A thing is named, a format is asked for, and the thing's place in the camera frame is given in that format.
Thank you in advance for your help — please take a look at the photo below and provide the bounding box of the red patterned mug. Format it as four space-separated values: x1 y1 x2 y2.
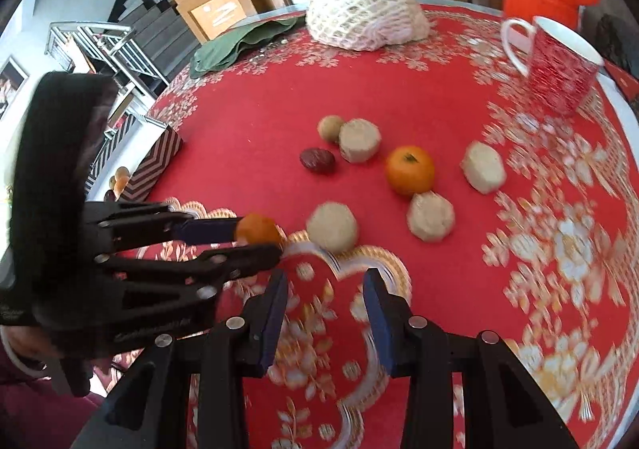
500 16 606 118

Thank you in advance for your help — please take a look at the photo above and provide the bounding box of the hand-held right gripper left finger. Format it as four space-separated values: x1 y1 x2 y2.
72 269 290 449

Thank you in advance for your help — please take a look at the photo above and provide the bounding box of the orange mandarin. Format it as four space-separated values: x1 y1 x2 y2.
384 144 436 196

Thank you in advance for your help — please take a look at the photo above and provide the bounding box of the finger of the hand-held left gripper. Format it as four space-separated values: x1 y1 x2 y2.
82 202 245 255
95 243 284 326

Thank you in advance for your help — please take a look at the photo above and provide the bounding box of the red date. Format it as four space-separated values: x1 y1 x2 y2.
300 148 336 175

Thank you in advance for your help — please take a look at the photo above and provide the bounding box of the green cloth napkin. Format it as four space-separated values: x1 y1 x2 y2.
190 16 306 78

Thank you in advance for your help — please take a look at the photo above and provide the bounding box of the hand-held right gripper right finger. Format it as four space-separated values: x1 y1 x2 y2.
362 268 580 449

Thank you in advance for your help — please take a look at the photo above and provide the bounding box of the red floral tablecloth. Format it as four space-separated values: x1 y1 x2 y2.
112 0 635 449

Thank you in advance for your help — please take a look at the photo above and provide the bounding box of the dark staircase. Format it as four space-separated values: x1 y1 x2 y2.
107 0 200 48

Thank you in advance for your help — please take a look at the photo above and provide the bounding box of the metal stair railing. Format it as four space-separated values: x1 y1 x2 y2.
45 20 171 91

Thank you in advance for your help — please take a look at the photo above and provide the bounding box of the white knitted hat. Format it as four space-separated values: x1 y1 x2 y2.
304 0 431 51

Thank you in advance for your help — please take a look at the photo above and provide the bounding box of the person's left hand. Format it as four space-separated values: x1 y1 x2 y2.
0 326 65 372

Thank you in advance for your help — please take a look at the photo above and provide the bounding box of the person's left forearm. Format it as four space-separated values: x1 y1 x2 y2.
0 356 103 449

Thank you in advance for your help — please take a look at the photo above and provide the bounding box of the round beige cake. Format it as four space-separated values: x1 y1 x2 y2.
306 201 359 254
338 118 383 164
460 140 507 195
406 190 456 244

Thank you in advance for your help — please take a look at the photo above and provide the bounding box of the striped box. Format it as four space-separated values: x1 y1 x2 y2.
82 112 184 203

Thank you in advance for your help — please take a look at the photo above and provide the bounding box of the picture frame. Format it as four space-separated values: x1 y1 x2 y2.
0 57 30 119

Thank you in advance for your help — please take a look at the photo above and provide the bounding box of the black bag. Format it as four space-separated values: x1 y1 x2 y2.
596 14 637 75

